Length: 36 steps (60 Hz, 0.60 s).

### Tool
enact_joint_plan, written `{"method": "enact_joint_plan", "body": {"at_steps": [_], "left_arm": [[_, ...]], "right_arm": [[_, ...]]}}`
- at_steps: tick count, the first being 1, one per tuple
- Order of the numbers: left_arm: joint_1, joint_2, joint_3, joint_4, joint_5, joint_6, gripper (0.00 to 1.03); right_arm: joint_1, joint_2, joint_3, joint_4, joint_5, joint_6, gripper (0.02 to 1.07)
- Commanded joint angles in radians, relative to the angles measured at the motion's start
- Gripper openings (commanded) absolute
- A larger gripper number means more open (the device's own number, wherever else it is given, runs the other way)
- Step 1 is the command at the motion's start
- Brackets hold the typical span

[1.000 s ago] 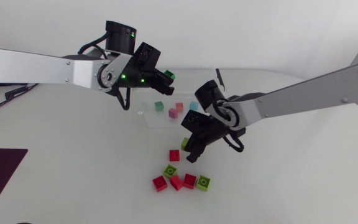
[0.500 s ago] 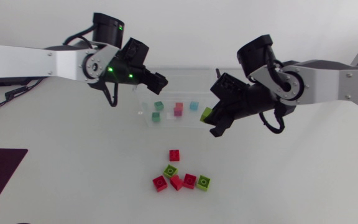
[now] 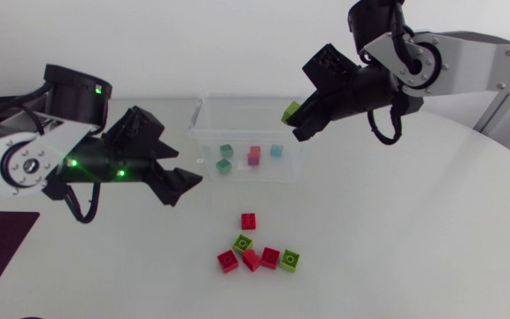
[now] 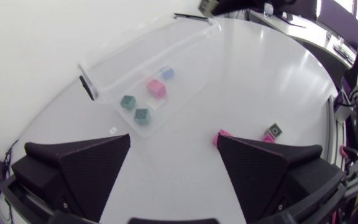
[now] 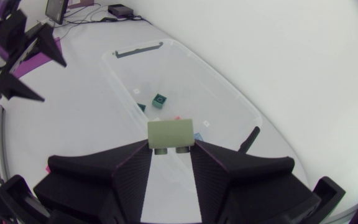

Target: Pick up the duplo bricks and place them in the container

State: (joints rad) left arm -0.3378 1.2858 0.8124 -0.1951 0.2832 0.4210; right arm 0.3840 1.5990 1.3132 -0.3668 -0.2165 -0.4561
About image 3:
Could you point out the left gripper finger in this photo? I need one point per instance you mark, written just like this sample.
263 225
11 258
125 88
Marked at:
163 151
173 184

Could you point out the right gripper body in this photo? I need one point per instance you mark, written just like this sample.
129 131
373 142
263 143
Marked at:
352 95

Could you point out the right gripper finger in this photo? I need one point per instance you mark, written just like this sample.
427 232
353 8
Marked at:
304 111
310 129

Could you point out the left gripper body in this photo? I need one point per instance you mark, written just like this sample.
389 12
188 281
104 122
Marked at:
100 161

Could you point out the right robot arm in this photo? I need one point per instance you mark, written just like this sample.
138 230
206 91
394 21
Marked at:
458 62

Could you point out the clear plastic container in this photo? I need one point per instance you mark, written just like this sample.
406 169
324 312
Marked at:
246 133

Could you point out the blue toy brick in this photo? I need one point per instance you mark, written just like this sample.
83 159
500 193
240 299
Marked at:
276 150

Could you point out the dark green toy brick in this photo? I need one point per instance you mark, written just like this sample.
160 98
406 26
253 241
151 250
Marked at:
223 166
226 150

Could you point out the red toy brick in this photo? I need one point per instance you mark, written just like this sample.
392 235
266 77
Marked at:
255 150
228 261
270 258
250 260
248 221

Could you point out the pink toy brick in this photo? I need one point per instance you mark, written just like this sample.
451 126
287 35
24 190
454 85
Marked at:
253 159

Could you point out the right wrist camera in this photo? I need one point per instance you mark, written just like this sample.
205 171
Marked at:
328 66

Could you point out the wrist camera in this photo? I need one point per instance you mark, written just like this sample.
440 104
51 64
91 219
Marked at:
328 66
134 126

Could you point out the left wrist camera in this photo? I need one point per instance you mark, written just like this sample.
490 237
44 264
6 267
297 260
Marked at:
134 126

